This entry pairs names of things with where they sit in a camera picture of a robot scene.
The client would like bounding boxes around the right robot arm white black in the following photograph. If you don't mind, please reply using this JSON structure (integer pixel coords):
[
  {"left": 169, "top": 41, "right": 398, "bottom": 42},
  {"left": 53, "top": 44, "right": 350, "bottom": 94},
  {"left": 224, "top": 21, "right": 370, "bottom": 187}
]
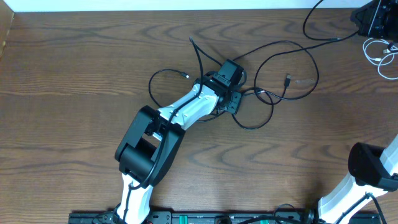
[{"left": 313, "top": 0, "right": 397, "bottom": 223}]

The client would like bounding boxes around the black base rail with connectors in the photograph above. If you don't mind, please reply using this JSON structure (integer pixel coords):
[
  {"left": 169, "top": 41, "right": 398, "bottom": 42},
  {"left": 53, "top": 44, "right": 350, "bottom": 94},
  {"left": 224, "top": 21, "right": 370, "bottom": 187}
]
[{"left": 68, "top": 203, "right": 382, "bottom": 224}]

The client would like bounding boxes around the white USB cable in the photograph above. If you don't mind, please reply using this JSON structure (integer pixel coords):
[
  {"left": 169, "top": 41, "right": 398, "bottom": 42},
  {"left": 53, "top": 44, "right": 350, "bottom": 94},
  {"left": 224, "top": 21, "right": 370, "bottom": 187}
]
[{"left": 362, "top": 37, "right": 398, "bottom": 80}]

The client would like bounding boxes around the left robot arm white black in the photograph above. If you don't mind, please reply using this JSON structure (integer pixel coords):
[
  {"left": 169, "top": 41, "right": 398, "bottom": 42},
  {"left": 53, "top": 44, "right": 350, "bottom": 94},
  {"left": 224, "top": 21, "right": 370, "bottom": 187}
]
[{"left": 113, "top": 60, "right": 247, "bottom": 223}]

